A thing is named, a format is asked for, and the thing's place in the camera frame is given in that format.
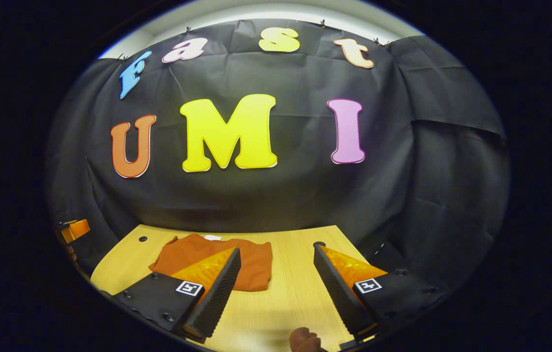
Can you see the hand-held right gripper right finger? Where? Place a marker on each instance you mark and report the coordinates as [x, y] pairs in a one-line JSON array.
[[339, 298]]

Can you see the orange button-up shirt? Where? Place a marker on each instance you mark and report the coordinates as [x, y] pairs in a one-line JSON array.
[[192, 254]]

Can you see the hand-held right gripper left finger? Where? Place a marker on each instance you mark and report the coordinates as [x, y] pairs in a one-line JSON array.
[[217, 298]]

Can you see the black backdrop cloth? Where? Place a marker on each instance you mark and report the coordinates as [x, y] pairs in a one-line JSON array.
[[280, 195]]

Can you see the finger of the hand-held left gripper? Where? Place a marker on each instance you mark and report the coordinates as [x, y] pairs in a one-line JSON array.
[[76, 230]]

